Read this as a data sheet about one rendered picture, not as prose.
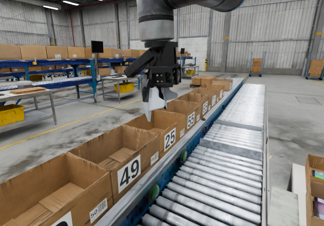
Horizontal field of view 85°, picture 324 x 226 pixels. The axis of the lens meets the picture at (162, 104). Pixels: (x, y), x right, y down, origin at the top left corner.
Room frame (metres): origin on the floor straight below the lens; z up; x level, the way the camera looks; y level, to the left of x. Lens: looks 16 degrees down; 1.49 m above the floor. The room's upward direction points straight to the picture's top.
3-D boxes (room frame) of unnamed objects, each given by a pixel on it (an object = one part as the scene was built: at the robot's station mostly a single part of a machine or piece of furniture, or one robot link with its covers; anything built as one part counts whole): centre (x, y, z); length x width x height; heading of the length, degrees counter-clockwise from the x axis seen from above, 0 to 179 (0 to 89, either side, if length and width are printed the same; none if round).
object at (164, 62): (0.50, 0.00, 1.46); 0.09 x 0.08 x 0.12; 66
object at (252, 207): (0.84, -0.29, 0.72); 0.52 x 0.05 x 0.05; 61
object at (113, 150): (0.85, 0.23, 0.96); 0.39 x 0.29 x 0.17; 151
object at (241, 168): (1.13, -0.45, 0.72); 0.52 x 0.05 x 0.05; 61
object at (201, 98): (1.88, -0.35, 0.96); 0.39 x 0.29 x 0.17; 151
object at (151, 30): (0.50, 0.01, 1.55); 0.10 x 0.09 x 0.05; 156
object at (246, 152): (1.27, -0.53, 0.76); 0.46 x 0.01 x 0.09; 61
